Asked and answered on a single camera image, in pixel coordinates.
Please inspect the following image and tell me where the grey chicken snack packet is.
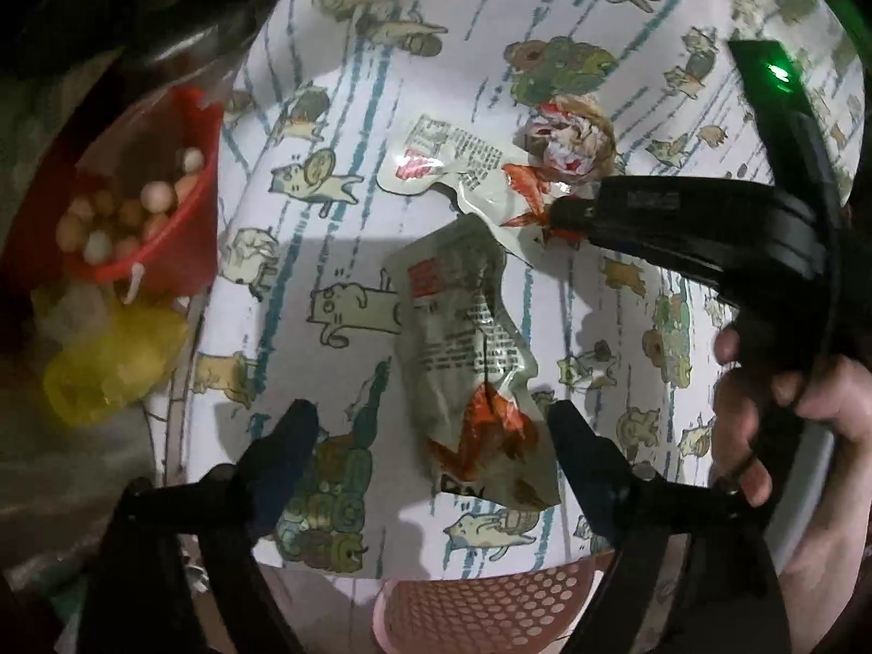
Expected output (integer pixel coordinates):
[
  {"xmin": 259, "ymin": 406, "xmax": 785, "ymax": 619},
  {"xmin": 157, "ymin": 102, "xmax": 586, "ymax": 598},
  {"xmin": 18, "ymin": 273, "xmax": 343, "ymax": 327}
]
[{"xmin": 386, "ymin": 216, "xmax": 560, "ymax": 511}]

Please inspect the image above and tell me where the torn white red snack packet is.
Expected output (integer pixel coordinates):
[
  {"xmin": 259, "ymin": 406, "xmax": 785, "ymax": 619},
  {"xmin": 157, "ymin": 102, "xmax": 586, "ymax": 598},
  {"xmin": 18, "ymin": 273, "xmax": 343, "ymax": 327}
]
[{"xmin": 377, "ymin": 112, "xmax": 594, "ymax": 266}]

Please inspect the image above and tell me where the person's right hand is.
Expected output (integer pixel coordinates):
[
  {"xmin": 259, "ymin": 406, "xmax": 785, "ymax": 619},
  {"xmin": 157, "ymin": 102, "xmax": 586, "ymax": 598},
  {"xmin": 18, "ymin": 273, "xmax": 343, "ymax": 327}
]
[{"xmin": 712, "ymin": 328, "xmax": 870, "ymax": 652}]

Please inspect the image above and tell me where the pink plastic perforated basket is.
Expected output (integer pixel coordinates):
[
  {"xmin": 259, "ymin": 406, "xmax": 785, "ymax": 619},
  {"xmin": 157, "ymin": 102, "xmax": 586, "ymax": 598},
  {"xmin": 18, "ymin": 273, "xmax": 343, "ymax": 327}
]
[{"xmin": 372, "ymin": 549, "xmax": 615, "ymax": 652}]

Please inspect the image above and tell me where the red bucket with eggs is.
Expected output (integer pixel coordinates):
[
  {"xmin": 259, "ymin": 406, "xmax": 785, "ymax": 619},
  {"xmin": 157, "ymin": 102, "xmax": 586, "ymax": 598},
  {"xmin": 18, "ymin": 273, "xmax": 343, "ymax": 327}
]
[{"xmin": 2, "ymin": 87, "xmax": 223, "ymax": 297}]

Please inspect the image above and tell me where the cartoon cat print tablecloth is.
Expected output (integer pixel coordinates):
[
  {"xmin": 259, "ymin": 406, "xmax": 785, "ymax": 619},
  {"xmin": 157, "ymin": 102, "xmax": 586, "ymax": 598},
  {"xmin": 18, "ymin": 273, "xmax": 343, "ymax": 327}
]
[{"xmin": 183, "ymin": 0, "xmax": 866, "ymax": 579}]

